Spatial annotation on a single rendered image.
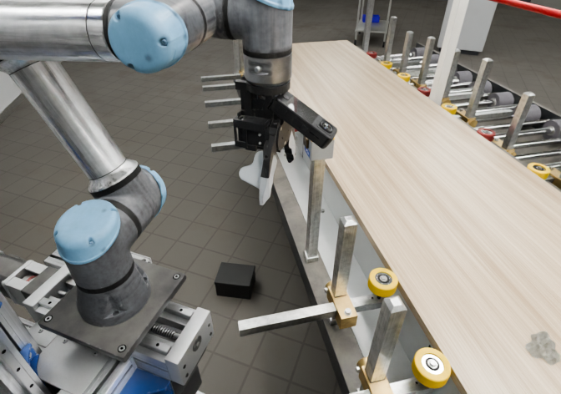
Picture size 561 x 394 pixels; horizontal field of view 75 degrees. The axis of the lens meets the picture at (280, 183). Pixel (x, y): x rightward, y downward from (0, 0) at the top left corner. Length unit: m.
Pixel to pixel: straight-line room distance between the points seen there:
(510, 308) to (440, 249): 0.24
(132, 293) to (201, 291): 1.39
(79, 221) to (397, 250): 0.87
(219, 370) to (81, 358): 1.06
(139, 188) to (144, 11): 0.47
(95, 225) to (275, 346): 1.40
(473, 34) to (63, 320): 6.37
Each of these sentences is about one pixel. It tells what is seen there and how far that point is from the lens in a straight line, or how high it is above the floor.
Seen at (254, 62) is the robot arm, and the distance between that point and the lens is 0.57.
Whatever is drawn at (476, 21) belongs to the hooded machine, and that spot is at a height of 0.49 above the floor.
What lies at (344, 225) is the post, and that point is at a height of 1.11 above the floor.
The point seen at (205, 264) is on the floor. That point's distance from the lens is 2.36.
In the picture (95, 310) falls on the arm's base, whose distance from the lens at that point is 0.87.
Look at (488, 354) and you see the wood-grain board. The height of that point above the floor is 0.90.
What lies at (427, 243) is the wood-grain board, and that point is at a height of 0.90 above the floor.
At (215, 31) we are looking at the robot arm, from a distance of 0.58.
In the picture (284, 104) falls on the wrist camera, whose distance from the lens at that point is 0.59.
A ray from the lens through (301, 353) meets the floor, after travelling 1.98.
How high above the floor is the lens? 1.72
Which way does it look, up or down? 36 degrees down
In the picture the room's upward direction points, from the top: straight up
